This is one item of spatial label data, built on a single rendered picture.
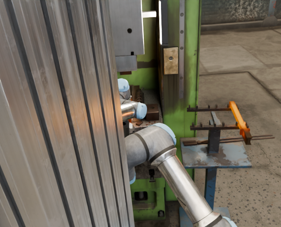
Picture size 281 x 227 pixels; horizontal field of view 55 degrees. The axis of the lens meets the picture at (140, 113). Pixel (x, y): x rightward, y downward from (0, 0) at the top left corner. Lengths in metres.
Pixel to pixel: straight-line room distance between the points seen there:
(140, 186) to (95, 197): 1.68
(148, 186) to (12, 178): 1.84
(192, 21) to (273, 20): 6.84
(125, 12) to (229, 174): 1.86
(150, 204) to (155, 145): 1.30
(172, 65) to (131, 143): 0.89
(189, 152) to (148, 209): 0.70
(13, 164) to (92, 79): 0.15
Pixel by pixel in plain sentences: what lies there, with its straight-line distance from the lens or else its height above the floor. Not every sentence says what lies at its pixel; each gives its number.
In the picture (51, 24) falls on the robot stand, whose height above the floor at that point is 1.80.
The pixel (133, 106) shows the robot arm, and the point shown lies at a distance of 1.25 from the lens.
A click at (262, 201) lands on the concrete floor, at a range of 2.63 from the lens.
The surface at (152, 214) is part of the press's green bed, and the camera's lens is 2.30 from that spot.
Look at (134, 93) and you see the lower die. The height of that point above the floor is 0.99.
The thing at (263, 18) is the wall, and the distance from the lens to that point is 8.41.
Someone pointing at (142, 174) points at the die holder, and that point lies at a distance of 2.00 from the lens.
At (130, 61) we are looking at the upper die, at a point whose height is 1.33.
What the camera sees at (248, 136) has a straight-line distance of 1.46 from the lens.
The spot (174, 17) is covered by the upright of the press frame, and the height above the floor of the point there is 1.53.
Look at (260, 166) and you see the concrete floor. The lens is 2.97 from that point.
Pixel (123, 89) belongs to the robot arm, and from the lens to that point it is 1.37.
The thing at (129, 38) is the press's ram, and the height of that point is 1.46.
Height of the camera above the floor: 1.85
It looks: 30 degrees down
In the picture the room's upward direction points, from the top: 4 degrees counter-clockwise
